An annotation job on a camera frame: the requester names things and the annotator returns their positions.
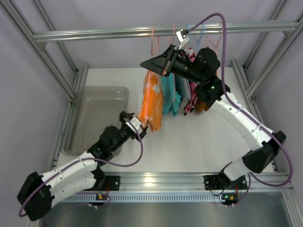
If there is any slotted cable duct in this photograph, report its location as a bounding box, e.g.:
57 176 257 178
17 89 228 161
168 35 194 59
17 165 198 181
63 192 224 203

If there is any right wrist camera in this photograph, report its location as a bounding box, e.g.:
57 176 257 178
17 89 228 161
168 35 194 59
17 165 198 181
176 29 189 50

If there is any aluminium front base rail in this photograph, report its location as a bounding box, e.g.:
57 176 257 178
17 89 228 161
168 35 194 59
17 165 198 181
105 172 294 193

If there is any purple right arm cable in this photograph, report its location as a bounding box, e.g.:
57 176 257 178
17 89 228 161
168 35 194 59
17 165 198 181
186 13 294 209

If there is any clear plastic bin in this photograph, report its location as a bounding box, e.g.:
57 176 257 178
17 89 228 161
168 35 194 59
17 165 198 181
62 86 129 156

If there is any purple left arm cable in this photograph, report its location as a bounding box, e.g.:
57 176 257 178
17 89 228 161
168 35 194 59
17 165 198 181
18 127 144 218

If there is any pink hanger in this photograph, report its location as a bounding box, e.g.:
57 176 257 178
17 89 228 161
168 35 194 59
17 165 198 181
168 24 176 103
206 31 223 54
144 27 154 126

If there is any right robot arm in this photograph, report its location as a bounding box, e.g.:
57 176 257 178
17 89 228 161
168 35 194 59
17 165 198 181
140 45 286 189

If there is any pink hanger under mustard trousers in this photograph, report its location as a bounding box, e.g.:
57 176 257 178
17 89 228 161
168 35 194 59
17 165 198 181
206 31 223 54

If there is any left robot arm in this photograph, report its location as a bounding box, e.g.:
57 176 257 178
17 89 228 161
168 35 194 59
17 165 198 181
17 111 148 221

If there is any aluminium frame left post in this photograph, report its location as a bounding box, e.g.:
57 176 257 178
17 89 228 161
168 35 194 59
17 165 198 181
0 0 89 102

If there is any aluminium hanging rail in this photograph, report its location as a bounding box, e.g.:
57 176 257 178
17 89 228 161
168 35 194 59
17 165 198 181
33 20 300 43

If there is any aluminium frame post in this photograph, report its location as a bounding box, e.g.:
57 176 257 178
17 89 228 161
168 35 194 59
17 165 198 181
231 0 303 100
0 0 89 102

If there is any pink hanger under teal trousers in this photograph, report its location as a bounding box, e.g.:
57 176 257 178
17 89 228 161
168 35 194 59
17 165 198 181
168 24 176 103

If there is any aluminium frame right post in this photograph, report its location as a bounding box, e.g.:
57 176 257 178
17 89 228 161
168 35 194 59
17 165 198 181
231 0 303 100

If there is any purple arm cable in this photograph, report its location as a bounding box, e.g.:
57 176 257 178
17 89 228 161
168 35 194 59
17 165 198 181
186 13 294 209
18 127 144 218

